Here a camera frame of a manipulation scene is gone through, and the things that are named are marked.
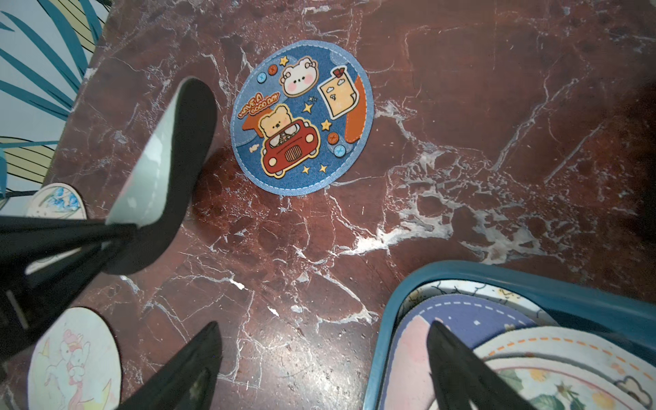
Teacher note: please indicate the blue denim bears coaster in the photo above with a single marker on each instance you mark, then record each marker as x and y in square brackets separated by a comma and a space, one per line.
[302, 118]

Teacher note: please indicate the beige doodle coaster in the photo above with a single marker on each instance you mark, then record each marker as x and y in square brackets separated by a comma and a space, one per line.
[57, 201]

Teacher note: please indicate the teal plastic storage tray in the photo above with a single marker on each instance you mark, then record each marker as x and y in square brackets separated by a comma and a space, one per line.
[613, 317]

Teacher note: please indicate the rose flower coaster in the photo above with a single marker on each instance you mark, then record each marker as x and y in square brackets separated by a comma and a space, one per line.
[549, 384]

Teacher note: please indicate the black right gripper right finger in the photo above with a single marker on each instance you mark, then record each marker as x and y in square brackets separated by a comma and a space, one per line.
[461, 380]

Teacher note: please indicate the purple bunny planet coaster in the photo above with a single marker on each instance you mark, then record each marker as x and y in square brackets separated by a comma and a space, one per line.
[407, 380]

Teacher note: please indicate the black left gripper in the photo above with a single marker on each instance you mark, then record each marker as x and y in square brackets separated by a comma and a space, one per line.
[30, 303]

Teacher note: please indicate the pale pink cat coaster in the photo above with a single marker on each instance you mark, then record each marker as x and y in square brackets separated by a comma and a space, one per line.
[75, 365]

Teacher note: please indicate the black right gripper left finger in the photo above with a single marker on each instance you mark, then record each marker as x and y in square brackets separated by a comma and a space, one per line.
[188, 380]

